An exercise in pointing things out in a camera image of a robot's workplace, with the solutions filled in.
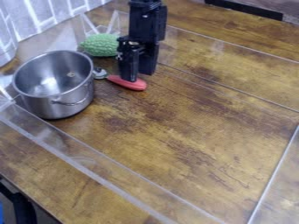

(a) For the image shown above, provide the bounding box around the green bitter melon toy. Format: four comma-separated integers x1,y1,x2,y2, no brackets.
79,33,118,57

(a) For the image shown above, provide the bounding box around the pink handled metal spoon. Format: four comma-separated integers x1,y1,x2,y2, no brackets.
93,67,147,91

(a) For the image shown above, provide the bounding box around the black bar at back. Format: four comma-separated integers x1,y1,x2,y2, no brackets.
205,0,285,21

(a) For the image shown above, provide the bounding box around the stainless steel pot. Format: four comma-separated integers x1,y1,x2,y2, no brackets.
12,50,94,119

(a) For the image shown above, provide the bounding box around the black table leg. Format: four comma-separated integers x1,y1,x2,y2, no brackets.
0,182,38,224

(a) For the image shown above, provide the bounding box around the clear acrylic barrier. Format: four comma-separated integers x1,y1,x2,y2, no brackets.
0,11,299,224

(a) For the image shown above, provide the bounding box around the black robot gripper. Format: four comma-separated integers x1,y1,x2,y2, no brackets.
117,0,169,82

